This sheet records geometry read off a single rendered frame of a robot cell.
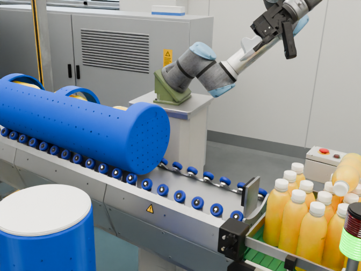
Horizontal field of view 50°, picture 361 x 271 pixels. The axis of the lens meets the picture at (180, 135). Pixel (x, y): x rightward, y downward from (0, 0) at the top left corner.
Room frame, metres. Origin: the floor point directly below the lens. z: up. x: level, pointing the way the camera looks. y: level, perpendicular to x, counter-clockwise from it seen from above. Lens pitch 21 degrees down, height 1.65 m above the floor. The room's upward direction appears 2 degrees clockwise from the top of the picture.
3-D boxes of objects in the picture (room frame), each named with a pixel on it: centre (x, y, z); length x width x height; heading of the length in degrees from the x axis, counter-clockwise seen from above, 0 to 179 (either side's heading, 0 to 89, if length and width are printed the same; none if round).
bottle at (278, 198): (1.06, -0.31, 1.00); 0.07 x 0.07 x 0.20
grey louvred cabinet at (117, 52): (3.58, 0.84, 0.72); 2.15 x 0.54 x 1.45; 66
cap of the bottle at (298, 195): (0.99, -0.35, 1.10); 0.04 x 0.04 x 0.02
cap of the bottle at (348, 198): (0.98, -0.50, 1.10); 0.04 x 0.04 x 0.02
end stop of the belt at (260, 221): (1.13, -0.31, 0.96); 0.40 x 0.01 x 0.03; 147
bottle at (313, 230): (0.92, -0.38, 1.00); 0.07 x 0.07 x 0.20
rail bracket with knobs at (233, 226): (0.98, -0.17, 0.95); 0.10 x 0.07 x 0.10; 147
